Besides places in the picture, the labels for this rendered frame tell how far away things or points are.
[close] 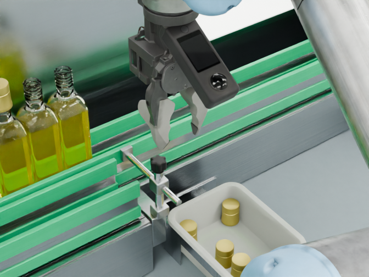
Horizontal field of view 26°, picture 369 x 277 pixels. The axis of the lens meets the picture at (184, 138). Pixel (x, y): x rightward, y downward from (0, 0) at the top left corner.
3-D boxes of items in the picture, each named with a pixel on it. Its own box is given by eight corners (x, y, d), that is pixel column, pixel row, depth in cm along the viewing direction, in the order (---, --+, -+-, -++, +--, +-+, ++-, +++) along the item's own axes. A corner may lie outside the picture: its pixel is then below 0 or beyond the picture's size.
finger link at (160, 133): (144, 132, 114) (154, 75, 110) (167, 153, 110) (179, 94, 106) (125, 136, 112) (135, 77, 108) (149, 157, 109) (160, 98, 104)
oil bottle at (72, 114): (82, 175, 151) (72, 81, 138) (96, 191, 147) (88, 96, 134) (55, 186, 148) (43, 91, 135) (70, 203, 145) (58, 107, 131)
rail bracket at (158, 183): (133, 177, 149) (130, 124, 142) (186, 229, 139) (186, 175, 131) (119, 184, 148) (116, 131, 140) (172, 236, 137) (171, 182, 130)
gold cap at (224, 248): (237, 263, 148) (238, 247, 145) (222, 272, 146) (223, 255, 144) (225, 252, 150) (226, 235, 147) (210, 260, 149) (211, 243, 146)
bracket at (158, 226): (140, 210, 153) (139, 183, 148) (169, 239, 147) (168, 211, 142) (124, 218, 151) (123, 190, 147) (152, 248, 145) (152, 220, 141)
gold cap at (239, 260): (253, 277, 145) (255, 260, 143) (238, 286, 144) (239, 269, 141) (241, 265, 148) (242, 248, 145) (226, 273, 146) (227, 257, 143)
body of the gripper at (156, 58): (173, 57, 113) (172, -21, 105) (210, 85, 107) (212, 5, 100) (128, 75, 109) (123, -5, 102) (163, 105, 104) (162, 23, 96)
